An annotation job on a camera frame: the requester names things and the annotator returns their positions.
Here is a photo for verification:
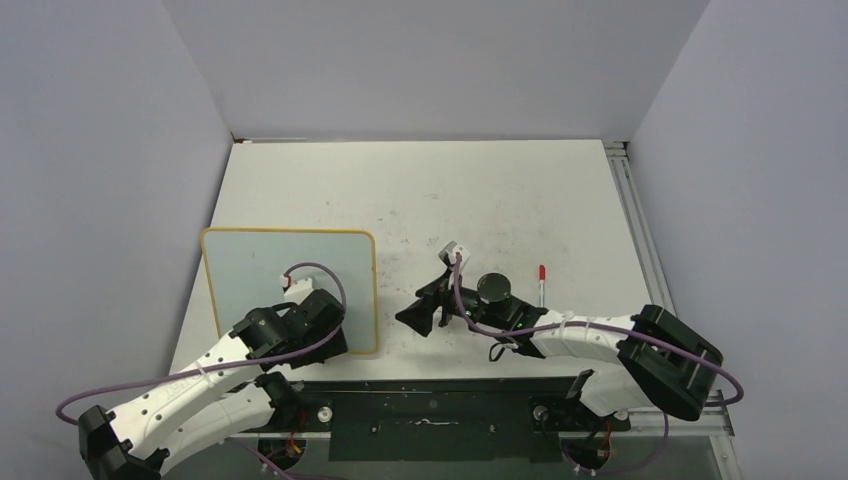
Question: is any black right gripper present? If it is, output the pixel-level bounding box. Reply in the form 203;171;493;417
397;266;505;335

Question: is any yellow framed whiteboard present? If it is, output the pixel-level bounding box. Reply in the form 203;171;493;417
201;227;379;355

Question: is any red capped whiteboard marker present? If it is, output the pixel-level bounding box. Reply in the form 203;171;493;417
538;264;546;307

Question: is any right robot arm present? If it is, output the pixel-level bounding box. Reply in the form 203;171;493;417
395;268;723;428

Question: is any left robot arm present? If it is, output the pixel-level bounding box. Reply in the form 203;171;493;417
77;289;347;479

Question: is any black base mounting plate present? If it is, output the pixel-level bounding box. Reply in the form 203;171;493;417
231;376;704;465

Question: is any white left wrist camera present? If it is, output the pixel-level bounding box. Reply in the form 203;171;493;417
279;275;314;304

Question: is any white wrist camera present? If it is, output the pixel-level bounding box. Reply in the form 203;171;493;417
437;241;471;270
279;275;314;304

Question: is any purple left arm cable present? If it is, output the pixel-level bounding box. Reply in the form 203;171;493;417
55;262;349;480

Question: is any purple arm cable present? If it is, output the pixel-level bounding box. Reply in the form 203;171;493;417
450;254;746;477
55;262;349;480

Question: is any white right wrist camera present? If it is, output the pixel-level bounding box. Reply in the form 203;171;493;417
437;241;471;270

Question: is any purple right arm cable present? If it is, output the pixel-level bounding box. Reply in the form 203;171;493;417
450;254;746;477

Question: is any aluminium frame rail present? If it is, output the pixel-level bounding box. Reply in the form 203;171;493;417
132;140;743;480

